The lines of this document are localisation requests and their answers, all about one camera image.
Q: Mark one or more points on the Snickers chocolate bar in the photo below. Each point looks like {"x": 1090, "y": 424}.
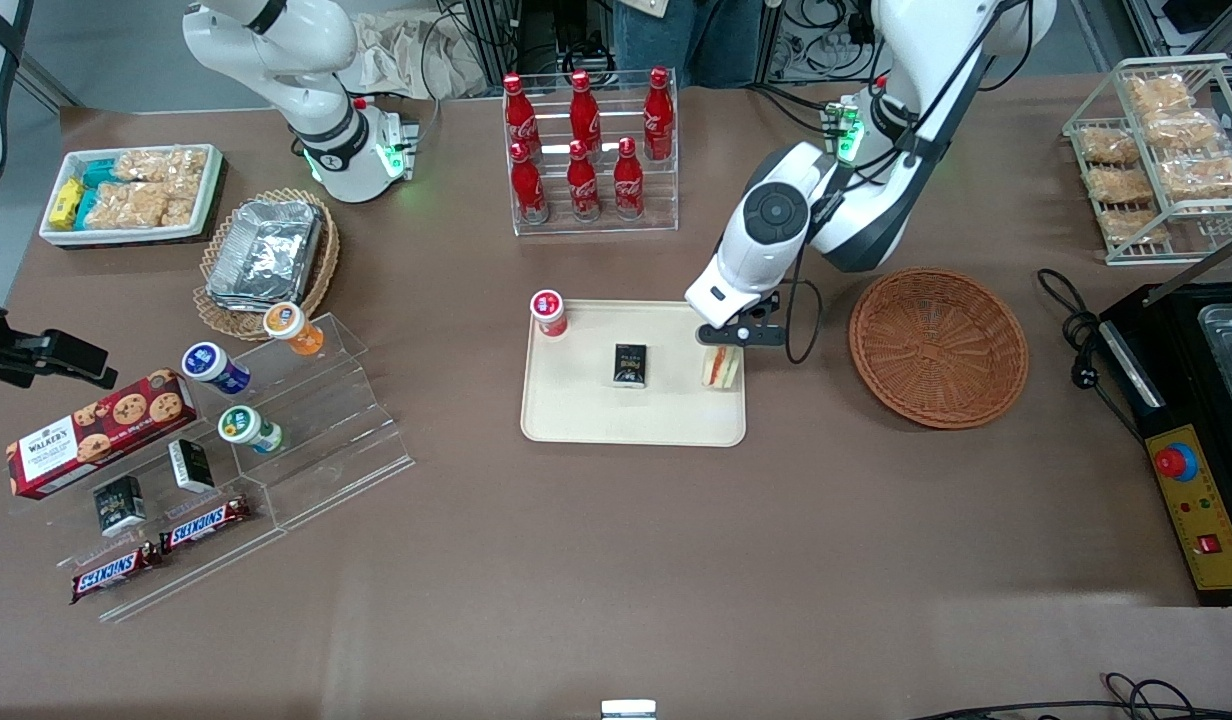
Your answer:
{"x": 116, "y": 572}
{"x": 206, "y": 523}

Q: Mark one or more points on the teal snack packet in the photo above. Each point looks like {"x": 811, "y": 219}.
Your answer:
{"x": 87, "y": 207}
{"x": 98, "y": 173}

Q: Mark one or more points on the small black box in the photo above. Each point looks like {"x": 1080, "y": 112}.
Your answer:
{"x": 119, "y": 505}
{"x": 630, "y": 365}
{"x": 191, "y": 466}

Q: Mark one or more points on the clear fried snack bag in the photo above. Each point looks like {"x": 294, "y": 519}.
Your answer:
{"x": 1181, "y": 130}
{"x": 1119, "y": 185}
{"x": 1158, "y": 93}
{"x": 1204, "y": 178}
{"x": 1134, "y": 227}
{"x": 1106, "y": 145}

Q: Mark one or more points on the yellow snack packet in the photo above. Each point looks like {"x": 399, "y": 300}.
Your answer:
{"x": 66, "y": 202}

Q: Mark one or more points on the clear acrylic bottle rack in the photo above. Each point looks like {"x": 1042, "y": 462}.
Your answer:
{"x": 661, "y": 200}

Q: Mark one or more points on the white rectangular snack tray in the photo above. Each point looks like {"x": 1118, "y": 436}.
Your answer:
{"x": 51, "y": 236}

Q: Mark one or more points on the flat wicker mat basket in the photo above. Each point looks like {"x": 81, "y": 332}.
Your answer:
{"x": 316, "y": 270}

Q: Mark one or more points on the clear acrylic stepped stand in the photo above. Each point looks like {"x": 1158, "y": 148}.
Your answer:
{"x": 336, "y": 440}

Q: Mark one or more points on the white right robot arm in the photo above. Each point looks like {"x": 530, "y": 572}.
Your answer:
{"x": 326, "y": 100}

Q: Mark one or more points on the black appliance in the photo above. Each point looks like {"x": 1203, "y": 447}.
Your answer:
{"x": 1176, "y": 400}

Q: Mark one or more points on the yellow control panel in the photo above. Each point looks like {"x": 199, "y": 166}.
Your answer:
{"x": 1211, "y": 500}

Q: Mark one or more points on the clear rice cracker bag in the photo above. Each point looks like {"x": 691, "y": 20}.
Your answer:
{"x": 183, "y": 203}
{"x": 161, "y": 164}
{"x": 126, "y": 205}

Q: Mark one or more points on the crumpled beige paper bag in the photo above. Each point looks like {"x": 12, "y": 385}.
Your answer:
{"x": 406, "y": 55}

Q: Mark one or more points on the red rocker switch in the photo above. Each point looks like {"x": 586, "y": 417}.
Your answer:
{"x": 1208, "y": 545}

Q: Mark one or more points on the silver foil tray stack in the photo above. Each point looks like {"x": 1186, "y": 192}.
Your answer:
{"x": 266, "y": 250}

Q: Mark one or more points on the red Coca-Cola bottle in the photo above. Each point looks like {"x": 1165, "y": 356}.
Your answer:
{"x": 582, "y": 182}
{"x": 521, "y": 112}
{"x": 584, "y": 110}
{"x": 658, "y": 115}
{"x": 527, "y": 185}
{"x": 628, "y": 180}

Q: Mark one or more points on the red emergency stop button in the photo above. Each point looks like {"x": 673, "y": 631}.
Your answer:
{"x": 1175, "y": 462}

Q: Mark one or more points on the blue lid small bottle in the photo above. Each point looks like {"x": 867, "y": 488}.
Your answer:
{"x": 211, "y": 365}

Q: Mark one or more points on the small white object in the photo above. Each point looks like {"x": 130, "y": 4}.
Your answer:
{"x": 628, "y": 710}

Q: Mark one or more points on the red Walkers cookie box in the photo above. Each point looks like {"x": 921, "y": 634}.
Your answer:
{"x": 96, "y": 435}

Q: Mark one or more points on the clear glass container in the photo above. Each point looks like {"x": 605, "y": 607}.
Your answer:
{"x": 1231, "y": 350}

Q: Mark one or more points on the red lid small bottle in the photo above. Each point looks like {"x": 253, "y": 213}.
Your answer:
{"x": 549, "y": 312}

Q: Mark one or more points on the beige plastic tray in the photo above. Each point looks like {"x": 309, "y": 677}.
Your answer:
{"x": 596, "y": 415}

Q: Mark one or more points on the person in jeans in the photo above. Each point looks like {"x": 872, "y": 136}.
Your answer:
{"x": 716, "y": 40}

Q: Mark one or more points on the metal rod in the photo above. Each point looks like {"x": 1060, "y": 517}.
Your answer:
{"x": 1201, "y": 270}

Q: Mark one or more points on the round brown wicker basket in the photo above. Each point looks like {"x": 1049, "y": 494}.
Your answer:
{"x": 936, "y": 350}

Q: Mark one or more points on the orange lid small bottle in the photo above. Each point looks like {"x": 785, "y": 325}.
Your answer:
{"x": 291, "y": 327}

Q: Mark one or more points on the triangular sandwich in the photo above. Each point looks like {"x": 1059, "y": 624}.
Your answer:
{"x": 721, "y": 370}

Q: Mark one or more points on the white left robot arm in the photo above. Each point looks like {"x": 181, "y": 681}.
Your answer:
{"x": 876, "y": 210}

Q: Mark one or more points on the green lid small bottle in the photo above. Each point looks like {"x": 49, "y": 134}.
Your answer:
{"x": 246, "y": 428}

